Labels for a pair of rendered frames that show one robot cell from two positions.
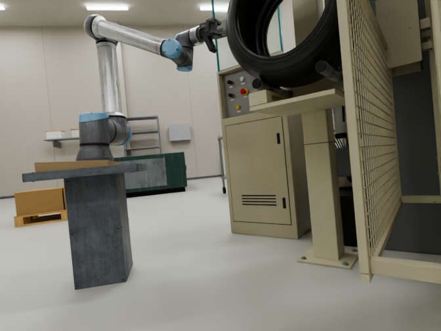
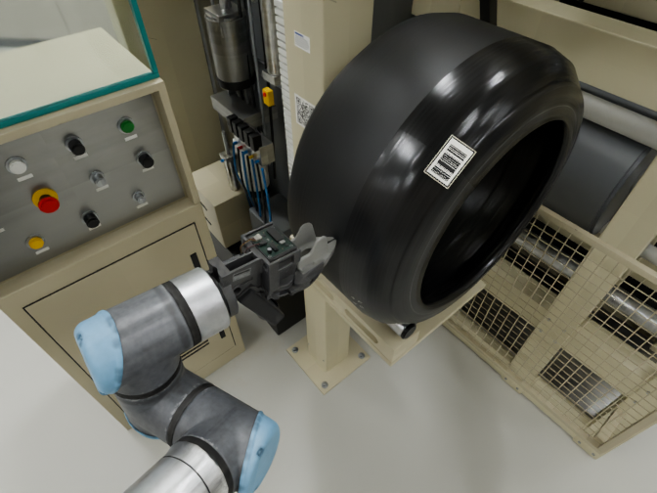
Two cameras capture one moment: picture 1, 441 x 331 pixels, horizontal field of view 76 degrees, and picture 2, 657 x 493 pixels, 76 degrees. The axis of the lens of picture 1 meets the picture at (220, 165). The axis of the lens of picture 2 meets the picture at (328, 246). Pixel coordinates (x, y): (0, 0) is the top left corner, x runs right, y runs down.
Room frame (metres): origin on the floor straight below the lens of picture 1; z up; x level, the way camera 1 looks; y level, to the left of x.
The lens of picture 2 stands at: (1.31, 0.32, 1.73)
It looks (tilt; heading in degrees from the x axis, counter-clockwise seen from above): 48 degrees down; 284
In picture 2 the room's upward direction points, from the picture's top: straight up
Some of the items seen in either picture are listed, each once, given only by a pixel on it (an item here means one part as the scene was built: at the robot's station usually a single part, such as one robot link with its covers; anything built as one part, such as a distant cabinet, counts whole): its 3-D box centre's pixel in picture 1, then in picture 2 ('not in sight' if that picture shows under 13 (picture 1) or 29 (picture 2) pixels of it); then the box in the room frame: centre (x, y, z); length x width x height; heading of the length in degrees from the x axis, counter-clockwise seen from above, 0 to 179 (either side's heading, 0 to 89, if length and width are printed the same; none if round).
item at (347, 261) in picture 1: (329, 255); (328, 352); (1.52, -0.55, 0.01); 0.27 x 0.27 x 0.02; 53
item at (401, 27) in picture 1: (399, 36); not in sight; (1.25, -0.85, 1.05); 0.20 x 0.15 x 0.30; 143
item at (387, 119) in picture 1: (380, 123); (515, 299); (0.92, -0.54, 0.65); 0.90 x 0.02 x 0.70; 143
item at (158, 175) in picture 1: (141, 175); not in sight; (6.84, 1.94, 0.43); 2.16 x 2.04 x 0.85; 12
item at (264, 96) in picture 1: (275, 102); (355, 297); (1.39, -0.30, 0.84); 0.36 x 0.09 x 0.06; 143
